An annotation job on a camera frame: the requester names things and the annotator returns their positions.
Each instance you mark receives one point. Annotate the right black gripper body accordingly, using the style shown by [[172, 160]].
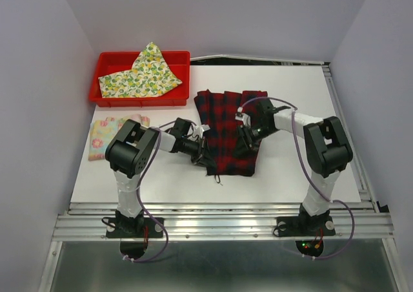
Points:
[[253, 134]]

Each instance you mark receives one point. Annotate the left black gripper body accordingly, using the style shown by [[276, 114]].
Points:
[[195, 149]]

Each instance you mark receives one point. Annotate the red navy plaid skirt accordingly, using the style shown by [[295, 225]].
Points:
[[218, 111]]

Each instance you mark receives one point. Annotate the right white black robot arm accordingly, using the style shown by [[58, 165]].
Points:
[[327, 154]]

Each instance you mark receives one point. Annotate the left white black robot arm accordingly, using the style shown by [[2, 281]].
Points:
[[130, 154]]

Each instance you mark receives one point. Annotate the lemon print skirt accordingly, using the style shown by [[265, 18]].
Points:
[[149, 77]]

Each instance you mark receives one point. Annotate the red plastic bin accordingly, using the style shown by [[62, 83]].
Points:
[[110, 62]]

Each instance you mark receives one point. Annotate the pastel floral folded skirt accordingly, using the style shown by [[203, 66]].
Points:
[[103, 131]]

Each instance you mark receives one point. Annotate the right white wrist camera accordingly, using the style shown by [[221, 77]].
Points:
[[244, 118]]

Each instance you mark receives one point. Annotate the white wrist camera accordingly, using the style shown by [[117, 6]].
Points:
[[200, 130], [244, 118]]

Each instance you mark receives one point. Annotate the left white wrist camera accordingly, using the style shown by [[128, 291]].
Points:
[[200, 130]]

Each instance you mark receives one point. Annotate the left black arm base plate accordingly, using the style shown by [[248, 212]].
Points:
[[149, 230]]

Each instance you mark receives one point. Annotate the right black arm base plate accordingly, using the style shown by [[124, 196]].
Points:
[[295, 226]]

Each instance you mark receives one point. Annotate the aluminium front rail frame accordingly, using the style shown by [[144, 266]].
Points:
[[220, 221]]

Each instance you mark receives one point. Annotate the aluminium right side rail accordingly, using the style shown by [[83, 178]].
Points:
[[362, 181]]

